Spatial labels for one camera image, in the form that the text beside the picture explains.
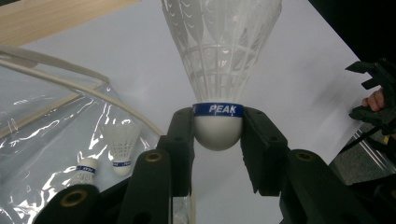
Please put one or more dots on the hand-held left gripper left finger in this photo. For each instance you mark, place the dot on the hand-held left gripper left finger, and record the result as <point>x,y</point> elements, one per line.
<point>182,155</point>

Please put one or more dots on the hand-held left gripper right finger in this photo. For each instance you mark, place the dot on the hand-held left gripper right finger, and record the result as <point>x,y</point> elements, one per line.
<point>264,155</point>

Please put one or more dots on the white shuttlecock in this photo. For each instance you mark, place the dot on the white shuttlecock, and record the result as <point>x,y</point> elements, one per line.
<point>218,62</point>
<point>84,172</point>
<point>122,146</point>

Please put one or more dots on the clear plastic bag beige trim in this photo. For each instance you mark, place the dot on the clear plastic bag beige trim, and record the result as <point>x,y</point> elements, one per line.
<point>46,124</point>

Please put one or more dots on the white table cover sheet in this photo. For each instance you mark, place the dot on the white table cover sheet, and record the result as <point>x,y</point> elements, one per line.
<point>280,77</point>

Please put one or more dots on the aluminium rail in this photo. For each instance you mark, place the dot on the aluminium rail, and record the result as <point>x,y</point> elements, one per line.
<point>373,155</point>

